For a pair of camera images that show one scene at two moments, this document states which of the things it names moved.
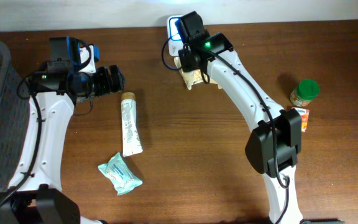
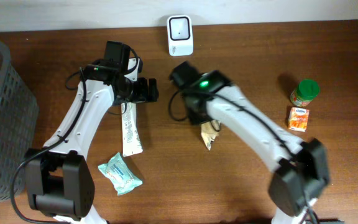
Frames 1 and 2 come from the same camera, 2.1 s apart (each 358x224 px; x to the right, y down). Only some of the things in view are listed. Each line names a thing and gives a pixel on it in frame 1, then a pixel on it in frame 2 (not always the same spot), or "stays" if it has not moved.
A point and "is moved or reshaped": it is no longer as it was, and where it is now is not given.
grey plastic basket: (5, 121) stays
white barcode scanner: (175, 43) stays
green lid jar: (306, 90) stays
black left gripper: (117, 77) -> (144, 94)
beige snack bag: (191, 77) is moved or reshaped
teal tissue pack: (123, 179) stays
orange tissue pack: (304, 114) stays
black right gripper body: (184, 61) -> (196, 107)
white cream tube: (131, 142) stays
